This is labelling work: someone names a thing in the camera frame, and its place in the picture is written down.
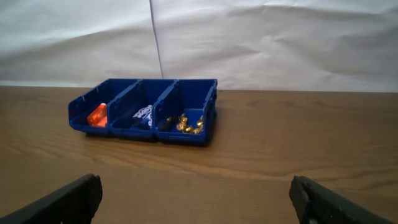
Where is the orange candy box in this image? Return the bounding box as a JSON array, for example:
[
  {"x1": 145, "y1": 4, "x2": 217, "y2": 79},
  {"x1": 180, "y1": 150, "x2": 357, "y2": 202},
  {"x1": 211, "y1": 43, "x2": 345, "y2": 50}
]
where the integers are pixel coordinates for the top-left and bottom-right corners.
[{"x1": 86, "y1": 103, "x2": 108, "y2": 128}]

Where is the blue candy pack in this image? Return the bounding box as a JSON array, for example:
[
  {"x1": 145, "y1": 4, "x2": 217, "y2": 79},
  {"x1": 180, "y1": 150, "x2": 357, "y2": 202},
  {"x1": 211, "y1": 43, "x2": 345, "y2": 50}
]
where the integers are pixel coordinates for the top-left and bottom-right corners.
[{"x1": 132, "y1": 105, "x2": 154, "y2": 130}]

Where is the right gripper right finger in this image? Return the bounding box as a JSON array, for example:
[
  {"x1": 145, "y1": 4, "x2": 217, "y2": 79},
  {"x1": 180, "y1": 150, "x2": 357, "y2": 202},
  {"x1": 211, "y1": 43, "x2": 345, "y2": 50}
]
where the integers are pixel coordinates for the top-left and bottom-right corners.
[{"x1": 289, "y1": 175, "x2": 396, "y2": 224}]

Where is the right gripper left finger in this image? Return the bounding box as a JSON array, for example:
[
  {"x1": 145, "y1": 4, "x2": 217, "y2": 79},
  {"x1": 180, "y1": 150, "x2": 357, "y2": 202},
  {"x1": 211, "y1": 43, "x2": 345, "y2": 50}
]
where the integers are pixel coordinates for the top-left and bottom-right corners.
[{"x1": 0, "y1": 173, "x2": 103, "y2": 224}]

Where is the blue tray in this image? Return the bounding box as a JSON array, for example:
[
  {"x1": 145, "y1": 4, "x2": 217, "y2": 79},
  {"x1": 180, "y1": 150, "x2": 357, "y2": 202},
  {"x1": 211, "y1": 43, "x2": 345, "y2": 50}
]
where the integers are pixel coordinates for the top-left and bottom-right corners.
[{"x1": 67, "y1": 78, "x2": 218, "y2": 146}]

